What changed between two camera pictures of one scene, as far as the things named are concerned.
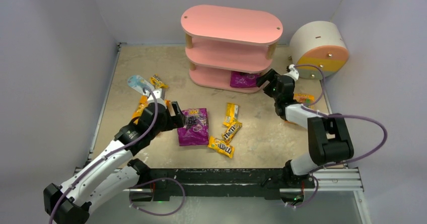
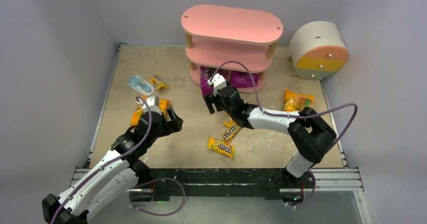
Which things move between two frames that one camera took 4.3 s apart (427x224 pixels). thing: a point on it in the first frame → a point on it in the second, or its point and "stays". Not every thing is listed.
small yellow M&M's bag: [155, 81] stays
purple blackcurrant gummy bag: [195, 131] → [206, 74]
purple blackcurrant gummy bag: [243, 80] stays
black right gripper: [269, 79] → [216, 100]
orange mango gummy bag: [143, 103] stays
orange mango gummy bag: [302, 99] stays
